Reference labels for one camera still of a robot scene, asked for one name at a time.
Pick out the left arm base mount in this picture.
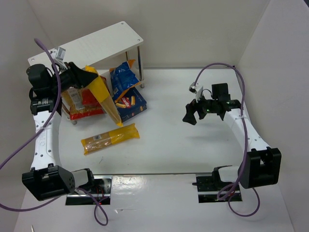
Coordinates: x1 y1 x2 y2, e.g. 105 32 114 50
65 175 112 206

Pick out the red macaroni bag upper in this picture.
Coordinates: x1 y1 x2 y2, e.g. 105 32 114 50
82 76 110 107

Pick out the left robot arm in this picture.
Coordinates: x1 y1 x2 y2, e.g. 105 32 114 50
22 62 97 201

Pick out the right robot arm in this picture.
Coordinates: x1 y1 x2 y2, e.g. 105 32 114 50
183 83 281 189

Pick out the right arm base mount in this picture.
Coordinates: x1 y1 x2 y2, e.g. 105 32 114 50
192 173 242 203

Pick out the yellow spaghetti pack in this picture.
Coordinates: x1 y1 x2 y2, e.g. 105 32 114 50
81 123 140 156
85 66 123 127

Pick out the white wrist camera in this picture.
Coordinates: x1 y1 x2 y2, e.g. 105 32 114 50
49 46 66 66
189 82 203 102

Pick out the blue Barilla rigatoni box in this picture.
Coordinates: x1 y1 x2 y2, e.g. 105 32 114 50
115 87 147 123

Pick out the blue orange pasta bag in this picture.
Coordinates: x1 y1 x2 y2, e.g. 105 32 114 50
109 59 140 103

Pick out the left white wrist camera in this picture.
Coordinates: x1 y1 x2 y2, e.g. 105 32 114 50
49 46 66 66

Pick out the red macaroni bag with label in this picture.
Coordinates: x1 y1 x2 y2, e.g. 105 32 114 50
61 88 104 120

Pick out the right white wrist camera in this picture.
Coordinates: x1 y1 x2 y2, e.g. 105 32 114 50
189 82 203 102

